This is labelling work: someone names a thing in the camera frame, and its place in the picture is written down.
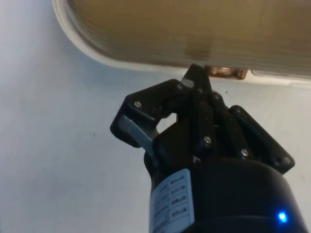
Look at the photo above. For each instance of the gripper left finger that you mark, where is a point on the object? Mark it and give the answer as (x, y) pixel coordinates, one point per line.
(145, 102)

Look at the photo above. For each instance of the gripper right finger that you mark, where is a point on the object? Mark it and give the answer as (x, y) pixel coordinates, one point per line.
(252, 131)

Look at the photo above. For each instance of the rounded box lid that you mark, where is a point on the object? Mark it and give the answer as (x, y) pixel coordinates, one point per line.
(170, 29)

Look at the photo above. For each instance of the cream box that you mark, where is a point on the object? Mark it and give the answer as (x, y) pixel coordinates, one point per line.
(279, 79)

